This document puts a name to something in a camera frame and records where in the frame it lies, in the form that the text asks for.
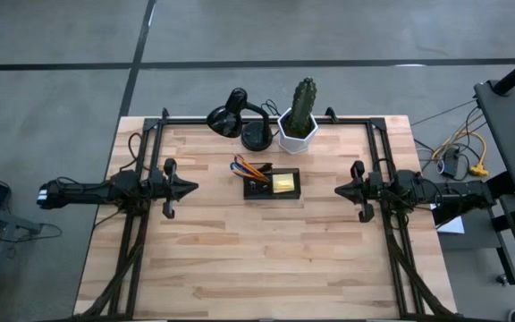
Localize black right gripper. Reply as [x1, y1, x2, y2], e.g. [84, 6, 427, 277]
[333, 159, 396, 224]

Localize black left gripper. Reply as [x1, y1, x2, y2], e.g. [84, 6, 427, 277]
[149, 157, 199, 220]

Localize yellow sticky notes pad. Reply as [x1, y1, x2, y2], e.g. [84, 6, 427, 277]
[273, 173, 296, 194]

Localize orange pencil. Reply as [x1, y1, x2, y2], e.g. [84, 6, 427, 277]
[234, 154, 268, 179]
[238, 168, 271, 184]
[234, 159, 271, 182]

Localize black mesh desk organizer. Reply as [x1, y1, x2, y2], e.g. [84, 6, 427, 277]
[242, 161, 302, 201]

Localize white hexagonal plant pot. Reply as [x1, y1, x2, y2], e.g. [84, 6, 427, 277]
[276, 106, 319, 156]

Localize black desk lamp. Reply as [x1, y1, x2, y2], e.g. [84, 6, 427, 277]
[206, 87, 281, 152]

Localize green cactus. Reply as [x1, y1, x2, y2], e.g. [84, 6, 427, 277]
[288, 77, 318, 138]

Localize black power adapter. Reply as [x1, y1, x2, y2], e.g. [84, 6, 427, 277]
[435, 147, 463, 180]

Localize white paper sheet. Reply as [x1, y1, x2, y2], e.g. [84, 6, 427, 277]
[435, 203, 467, 235]

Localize black table leg beam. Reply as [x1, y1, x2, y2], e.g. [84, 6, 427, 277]
[431, 172, 515, 229]

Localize black aluminium table frame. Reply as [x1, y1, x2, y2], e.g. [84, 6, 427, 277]
[72, 106, 460, 321]

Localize black lamp cable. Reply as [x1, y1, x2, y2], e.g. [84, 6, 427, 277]
[260, 99, 281, 118]

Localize yellow cable bundle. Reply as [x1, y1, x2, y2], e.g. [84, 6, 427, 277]
[431, 129, 491, 178]

